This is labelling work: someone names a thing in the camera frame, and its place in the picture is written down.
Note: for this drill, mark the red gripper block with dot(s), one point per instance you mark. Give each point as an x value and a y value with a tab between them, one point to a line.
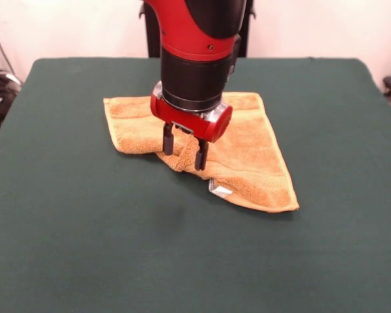
195	122

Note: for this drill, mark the tan terry towel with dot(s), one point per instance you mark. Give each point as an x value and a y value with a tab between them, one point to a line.
247	156

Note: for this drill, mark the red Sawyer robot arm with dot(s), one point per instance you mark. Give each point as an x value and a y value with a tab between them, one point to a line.
198	49

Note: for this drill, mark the dark green table cloth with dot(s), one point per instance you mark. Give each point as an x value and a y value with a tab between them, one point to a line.
84	228

